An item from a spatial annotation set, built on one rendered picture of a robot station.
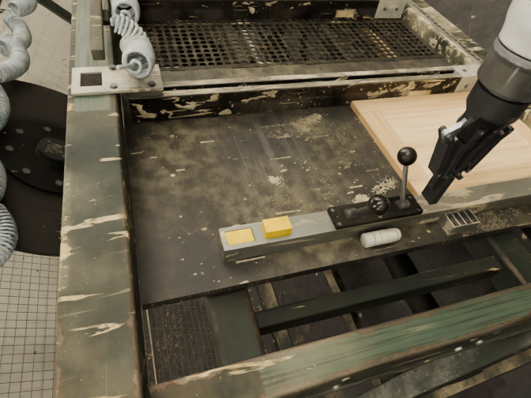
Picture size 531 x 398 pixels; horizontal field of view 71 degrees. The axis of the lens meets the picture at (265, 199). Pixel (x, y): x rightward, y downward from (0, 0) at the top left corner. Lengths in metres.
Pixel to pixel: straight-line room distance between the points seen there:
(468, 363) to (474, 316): 0.67
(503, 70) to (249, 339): 0.55
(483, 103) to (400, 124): 0.51
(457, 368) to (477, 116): 0.96
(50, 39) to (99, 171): 5.81
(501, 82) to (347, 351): 0.43
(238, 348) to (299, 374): 0.13
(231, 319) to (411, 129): 0.70
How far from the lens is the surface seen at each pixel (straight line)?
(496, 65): 0.58
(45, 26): 6.42
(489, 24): 2.70
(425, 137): 1.09
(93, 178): 0.72
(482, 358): 1.39
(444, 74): 1.29
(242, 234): 0.70
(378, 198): 0.66
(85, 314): 0.58
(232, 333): 0.69
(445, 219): 0.89
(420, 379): 1.47
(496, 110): 0.61
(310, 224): 0.73
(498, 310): 0.78
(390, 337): 0.65
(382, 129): 1.05
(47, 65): 6.69
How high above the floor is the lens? 2.09
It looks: 39 degrees down
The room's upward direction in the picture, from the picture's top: 73 degrees counter-clockwise
